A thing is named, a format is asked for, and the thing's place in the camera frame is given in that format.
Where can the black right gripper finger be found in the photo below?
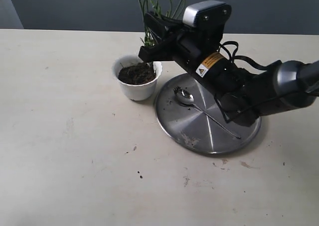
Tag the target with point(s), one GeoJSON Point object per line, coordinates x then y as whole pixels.
{"type": "Point", "coordinates": [163, 51]}
{"type": "Point", "coordinates": [160, 26]}

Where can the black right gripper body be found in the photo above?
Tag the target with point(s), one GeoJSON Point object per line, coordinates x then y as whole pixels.
{"type": "Point", "coordinates": [197, 53]}

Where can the red artificial anthurium flower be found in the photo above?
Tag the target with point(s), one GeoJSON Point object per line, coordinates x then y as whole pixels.
{"type": "Point", "coordinates": [175, 11]}

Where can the silver metal spoon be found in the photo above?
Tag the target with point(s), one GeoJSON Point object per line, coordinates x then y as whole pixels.
{"type": "Point", "coordinates": [186, 98]}

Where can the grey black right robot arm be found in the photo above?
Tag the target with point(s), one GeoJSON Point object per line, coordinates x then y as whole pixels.
{"type": "Point", "coordinates": [243, 89]}

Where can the white scalloped flower pot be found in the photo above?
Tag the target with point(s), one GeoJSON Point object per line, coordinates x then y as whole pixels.
{"type": "Point", "coordinates": [136, 92]}

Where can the round stainless steel plate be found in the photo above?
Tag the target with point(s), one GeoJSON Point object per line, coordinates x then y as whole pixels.
{"type": "Point", "coordinates": [201, 130]}

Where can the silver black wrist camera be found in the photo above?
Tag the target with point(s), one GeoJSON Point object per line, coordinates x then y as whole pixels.
{"type": "Point", "coordinates": [206, 20]}

